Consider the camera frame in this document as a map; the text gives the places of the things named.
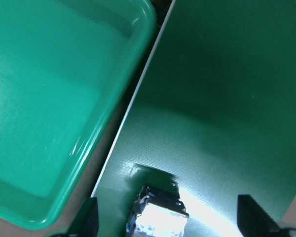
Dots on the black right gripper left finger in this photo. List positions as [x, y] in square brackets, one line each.
[86, 221]

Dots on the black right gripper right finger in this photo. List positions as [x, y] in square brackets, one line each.
[253, 221]

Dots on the green conveyor belt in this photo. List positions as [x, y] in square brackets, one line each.
[216, 112]

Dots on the green plastic tray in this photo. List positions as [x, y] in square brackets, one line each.
[64, 65]

